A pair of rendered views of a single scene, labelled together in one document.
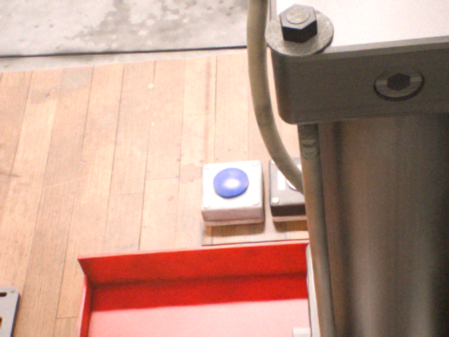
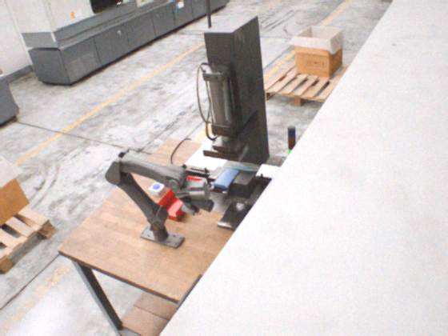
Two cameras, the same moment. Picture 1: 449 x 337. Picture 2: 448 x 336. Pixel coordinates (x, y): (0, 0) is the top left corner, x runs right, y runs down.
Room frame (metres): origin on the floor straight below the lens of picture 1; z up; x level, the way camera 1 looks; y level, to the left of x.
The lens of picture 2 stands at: (-0.25, 1.26, 2.03)
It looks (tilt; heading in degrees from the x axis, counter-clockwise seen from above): 35 degrees down; 291
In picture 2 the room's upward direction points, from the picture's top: 8 degrees counter-clockwise
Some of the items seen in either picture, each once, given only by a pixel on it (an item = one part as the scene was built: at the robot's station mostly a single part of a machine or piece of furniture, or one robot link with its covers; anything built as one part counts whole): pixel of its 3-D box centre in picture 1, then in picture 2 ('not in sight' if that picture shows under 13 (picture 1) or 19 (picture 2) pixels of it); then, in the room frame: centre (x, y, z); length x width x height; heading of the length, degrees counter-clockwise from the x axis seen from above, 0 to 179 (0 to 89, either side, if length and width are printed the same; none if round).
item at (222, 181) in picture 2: not in sight; (225, 176); (0.27, -0.04, 1.00); 0.15 x 0.07 x 0.03; 80
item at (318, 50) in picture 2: not in sight; (319, 50); (0.09, -3.61, 0.40); 0.67 x 0.60 x 0.50; 72
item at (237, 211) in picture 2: not in sight; (242, 218); (0.15, 0.13, 0.91); 0.17 x 0.16 x 0.02; 170
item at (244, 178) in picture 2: not in sight; (231, 175); (0.25, -0.07, 0.98); 0.20 x 0.10 x 0.01; 170
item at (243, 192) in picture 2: not in sight; (233, 182); (0.25, -0.07, 0.94); 0.20 x 0.10 x 0.07; 170
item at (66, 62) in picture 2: not in sight; (147, 14); (3.91, -6.09, 0.49); 5.51 x 1.02 x 0.97; 77
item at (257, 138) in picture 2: not in sight; (248, 94); (0.20, -0.33, 1.28); 0.14 x 0.12 x 0.75; 170
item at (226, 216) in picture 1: (234, 199); (158, 191); (0.62, 0.00, 0.90); 0.07 x 0.07 x 0.06; 80
